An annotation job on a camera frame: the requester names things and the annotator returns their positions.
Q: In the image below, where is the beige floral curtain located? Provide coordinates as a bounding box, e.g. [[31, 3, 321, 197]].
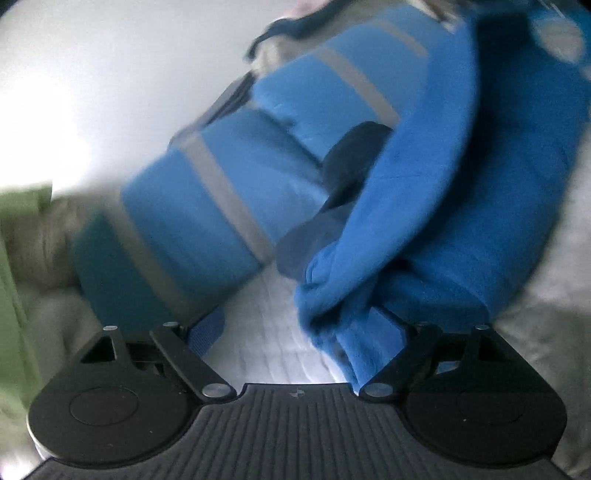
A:
[[0, 198, 108, 297]]

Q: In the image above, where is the green cloth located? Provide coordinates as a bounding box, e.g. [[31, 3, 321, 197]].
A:
[[0, 184, 52, 417]]

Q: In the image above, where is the blue and navy fleece jacket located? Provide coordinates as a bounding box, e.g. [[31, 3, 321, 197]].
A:
[[276, 0, 591, 394]]

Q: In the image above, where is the blue pillow with grey stripes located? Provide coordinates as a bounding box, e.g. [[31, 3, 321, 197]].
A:
[[73, 107, 334, 329], [250, 4, 463, 168]]

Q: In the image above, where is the pink and navy garment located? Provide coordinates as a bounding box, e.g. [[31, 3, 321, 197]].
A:
[[244, 0, 352, 62]]

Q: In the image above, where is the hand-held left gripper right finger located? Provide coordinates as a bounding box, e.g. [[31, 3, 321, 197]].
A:
[[358, 324, 509, 402]]

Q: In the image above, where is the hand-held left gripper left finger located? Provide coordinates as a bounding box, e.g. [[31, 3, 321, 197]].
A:
[[80, 307, 237, 402]]

